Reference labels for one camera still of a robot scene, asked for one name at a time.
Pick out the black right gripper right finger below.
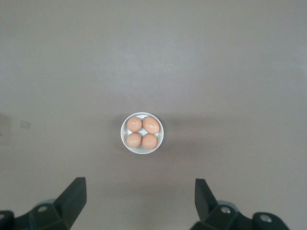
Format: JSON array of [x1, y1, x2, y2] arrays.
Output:
[[189, 178, 291, 230]]

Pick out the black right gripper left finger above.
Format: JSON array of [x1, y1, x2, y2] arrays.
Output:
[[0, 176, 87, 230]]

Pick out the brown egg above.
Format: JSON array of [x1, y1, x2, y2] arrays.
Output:
[[142, 133, 158, 150], [127, 116, 142, 132], [126, 132, 142, 148], [142, 116, 160, 134]]

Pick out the white round bowl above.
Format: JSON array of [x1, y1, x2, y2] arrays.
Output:
[[120, 112, 165, 155]]

